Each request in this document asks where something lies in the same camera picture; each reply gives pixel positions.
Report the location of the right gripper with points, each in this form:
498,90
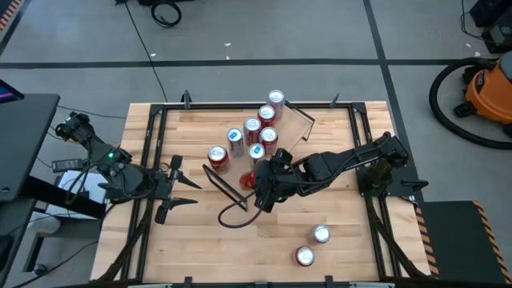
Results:
270,182

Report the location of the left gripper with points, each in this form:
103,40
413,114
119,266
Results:
164,188

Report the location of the red Coca-Cola can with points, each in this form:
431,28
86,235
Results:
269,135
252,125
246,181

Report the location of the silver blue Red Bull can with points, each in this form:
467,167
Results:
256,151
234,136

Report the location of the silver Diet Coke can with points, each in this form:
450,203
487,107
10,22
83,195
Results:
276,97
321,233

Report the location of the red Coke Zero Sugar can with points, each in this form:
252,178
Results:
305,256

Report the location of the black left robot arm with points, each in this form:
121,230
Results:
116,168

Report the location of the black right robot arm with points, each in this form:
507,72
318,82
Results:
336,164

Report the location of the white box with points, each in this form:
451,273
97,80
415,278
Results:
76,180

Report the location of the black power adapter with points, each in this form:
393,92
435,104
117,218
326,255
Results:
67,164

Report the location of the black desk support bar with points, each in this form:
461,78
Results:
60,196

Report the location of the black desk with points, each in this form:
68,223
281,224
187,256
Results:
24,140

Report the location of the computer monitor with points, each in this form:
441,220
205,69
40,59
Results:
8,93

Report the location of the black platform with hazard stripes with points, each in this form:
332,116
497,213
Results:
460,240

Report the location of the orange vacuum cleaner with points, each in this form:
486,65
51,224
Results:
490,92

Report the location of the dark mat with hazard stripes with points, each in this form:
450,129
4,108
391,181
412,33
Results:
10,10

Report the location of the black equipment case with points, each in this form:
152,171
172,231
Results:
498,36

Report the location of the black frame clamp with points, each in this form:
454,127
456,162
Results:
186,99
334,101
329,282
187,282

